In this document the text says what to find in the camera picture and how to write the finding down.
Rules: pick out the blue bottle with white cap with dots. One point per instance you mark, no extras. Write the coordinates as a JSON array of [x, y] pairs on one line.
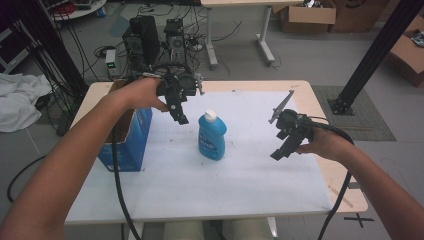
[[211, 138]]

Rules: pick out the open brown cardboard box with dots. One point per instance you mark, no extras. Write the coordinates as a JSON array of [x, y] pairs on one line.
[[310, 18]]

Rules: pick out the white cloth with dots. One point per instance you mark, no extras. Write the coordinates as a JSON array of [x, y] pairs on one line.
[[20, 100]]

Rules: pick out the grey floor mat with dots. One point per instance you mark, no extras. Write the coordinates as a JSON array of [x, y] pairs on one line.
[[366, 120]]

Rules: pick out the round white table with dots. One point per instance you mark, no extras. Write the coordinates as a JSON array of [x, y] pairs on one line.
[[80, 11]]

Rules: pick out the white device with green light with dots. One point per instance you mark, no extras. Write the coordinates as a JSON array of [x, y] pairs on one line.
[[111, 61]]

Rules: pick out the small black computer tower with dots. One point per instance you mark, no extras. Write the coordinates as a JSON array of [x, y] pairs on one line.
[[176, 41]]

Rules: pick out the large black computer tower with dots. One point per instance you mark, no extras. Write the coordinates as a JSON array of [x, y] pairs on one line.
[[143, 40]]

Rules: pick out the person's right hand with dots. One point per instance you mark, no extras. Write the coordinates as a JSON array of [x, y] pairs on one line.
[[328, 145]]

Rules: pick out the black metal frame post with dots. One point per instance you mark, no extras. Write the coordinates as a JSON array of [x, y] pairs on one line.
[[50, 40], [373, 56]]

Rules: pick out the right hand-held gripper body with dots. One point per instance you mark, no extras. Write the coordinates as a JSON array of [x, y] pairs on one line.
[[295, 125]]

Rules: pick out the blue cardboard box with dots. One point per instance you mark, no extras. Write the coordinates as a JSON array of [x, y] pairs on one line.
[[131, 146]]

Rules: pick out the person's left hand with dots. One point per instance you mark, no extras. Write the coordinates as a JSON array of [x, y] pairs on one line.
[[141, 93]]

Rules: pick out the black tape cross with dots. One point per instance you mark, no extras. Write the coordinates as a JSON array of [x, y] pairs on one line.
[[359, 219]]

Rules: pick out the flat brown cardboard box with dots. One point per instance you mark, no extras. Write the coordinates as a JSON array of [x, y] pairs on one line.
[[408, 56]]

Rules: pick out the white table mat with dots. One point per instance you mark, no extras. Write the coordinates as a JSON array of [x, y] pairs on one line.
[[240, 180]]

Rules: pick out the tall brown cardboard box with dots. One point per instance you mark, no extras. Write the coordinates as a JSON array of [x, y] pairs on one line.
[[360, 15]]

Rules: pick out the white-legged desk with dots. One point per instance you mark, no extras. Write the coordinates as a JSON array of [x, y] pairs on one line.
[[263, 30]]

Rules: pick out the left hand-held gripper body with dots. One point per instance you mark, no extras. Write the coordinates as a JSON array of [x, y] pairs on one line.
[[181, 81]]

